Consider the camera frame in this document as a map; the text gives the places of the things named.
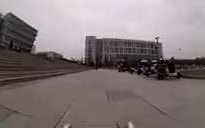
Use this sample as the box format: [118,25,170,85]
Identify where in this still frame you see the large grey building with tower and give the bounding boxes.
[84,35,164,68]

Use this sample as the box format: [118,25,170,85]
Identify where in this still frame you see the row of dark trees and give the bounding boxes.
[174,55,205,68]

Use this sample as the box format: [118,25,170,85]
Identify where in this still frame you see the wide grey stone steps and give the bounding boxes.
[0,44,91,88]

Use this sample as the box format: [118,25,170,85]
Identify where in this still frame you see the robot's own part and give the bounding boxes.
[126,120,136,128]
[62,122,72,128]

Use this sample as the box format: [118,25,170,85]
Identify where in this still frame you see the grass strip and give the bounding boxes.
[180,67,205,81]

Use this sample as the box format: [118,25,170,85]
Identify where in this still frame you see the low flat building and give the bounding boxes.
[35,50,64,61]

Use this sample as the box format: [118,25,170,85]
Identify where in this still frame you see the row of parked scooters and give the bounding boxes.
[116,56,184,81]

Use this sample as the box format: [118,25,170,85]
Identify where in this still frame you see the grey paved plaza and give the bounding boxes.
[0,68,205,128]

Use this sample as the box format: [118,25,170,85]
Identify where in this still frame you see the grey building with horizontal bands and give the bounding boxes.
[0,6,39,53]

